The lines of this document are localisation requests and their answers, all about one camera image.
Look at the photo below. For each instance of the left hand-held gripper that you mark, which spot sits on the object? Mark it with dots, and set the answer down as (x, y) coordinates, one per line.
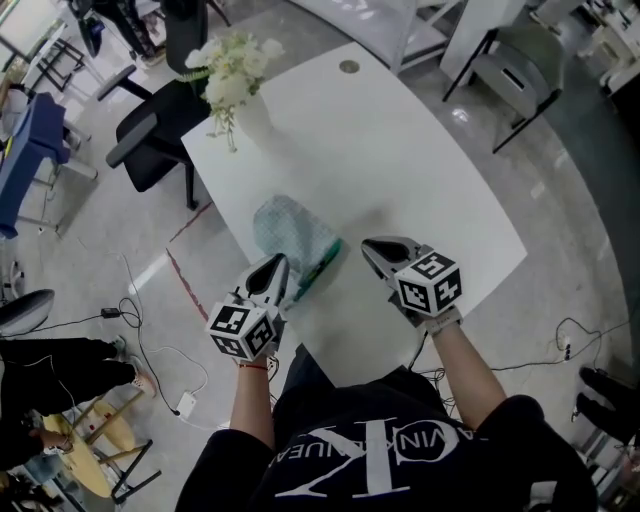
(240, 330)

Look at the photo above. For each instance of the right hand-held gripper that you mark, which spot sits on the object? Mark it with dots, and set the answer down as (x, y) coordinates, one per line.
(430, 290)

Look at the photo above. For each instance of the light blue mesh pouch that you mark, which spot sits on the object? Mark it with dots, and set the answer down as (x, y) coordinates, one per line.
(290, 230)

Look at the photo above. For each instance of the person's left forearm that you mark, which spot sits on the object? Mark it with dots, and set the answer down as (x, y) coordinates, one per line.
(252, 405)

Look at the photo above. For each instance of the person's right forearm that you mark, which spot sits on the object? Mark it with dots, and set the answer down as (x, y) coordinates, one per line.
(465, 375)

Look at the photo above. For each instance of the white table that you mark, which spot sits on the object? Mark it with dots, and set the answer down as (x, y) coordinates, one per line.
(400, 165)

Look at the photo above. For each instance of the person's black trousers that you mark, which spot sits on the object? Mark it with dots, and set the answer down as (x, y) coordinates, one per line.
(300, 375)

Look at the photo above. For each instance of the black power adapter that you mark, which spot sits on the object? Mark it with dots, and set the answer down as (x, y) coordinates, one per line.
(110, 313)

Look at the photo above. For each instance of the white vase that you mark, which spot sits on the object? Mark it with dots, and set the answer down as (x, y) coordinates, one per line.
(252, 120)

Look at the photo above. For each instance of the black office chair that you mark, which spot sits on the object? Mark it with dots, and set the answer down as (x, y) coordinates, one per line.
(150, 150)

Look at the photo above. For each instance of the small white floor power strip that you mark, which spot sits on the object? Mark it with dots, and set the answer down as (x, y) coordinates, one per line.
(566, 348)

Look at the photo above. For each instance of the black printed t-shirt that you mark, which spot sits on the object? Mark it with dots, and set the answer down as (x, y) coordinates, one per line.
(375, 460)

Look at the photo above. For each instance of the white flower bouquet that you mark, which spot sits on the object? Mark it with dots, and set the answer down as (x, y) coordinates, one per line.
(230, 75)

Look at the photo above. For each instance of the grey chair with black legs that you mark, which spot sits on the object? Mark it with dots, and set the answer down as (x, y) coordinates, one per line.
(515, 80)

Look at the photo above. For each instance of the grey bowl-shaped seat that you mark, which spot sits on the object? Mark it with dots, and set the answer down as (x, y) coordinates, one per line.
(27, 310)

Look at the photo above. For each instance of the round wooden side table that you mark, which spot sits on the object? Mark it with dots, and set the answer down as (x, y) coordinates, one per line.
(90, 465)

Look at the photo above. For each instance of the blue cloth-covered stand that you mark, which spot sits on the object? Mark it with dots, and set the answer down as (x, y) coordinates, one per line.
(30, 165)

